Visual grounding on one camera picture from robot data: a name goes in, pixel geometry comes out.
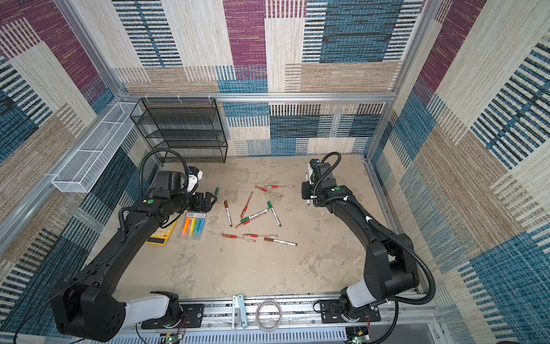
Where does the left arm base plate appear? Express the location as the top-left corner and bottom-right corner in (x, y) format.
(140, 304), (204, 330)

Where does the red gel pen bottom left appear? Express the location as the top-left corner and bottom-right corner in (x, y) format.
(221, 233), (256, 242)

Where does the yellow calculator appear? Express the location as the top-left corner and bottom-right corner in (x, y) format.
(146, 220), (178, 246)

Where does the aluminium rail bracket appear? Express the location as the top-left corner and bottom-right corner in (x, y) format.
(231, 294), (248, 330)

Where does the red gel pen upright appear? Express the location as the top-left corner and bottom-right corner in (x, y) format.
(240, 191), (254, 219)

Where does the red gel pen top left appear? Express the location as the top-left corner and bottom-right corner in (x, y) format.
(255, 186), (284, 198)

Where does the brown cap marker bottom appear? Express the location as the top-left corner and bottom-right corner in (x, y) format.
(264, 237), (297, 247)

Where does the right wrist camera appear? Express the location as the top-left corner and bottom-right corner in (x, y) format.
(307, 159), (320, 184)

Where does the highlighter set clear case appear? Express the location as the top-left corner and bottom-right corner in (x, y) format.
(180, 212), (208, 240)

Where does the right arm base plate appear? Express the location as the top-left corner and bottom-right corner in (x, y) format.
(313, 299), (381, 324)

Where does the red gel pen bottom middle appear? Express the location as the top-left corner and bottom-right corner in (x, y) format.
(242, 233), (278, 239)

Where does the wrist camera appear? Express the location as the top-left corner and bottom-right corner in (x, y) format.
(307, 159), (320, 184)
(187, 166), (203, 194)

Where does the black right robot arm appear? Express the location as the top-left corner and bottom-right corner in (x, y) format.
(302, 152), (436, 322)

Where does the black wire mesh shelf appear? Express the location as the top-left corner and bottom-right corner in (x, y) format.
(130, 97), (228, 163)

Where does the white wire mesh basket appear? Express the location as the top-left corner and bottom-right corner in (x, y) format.
(52, 102), (135, 194)

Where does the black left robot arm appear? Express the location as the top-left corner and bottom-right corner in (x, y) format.
(49, 149), (212, 343)

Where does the red gel pen under marker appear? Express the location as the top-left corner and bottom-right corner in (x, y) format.
(236, 215), (259, 229)

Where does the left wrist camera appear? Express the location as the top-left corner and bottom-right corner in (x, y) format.
(187, 166), (203, 194)

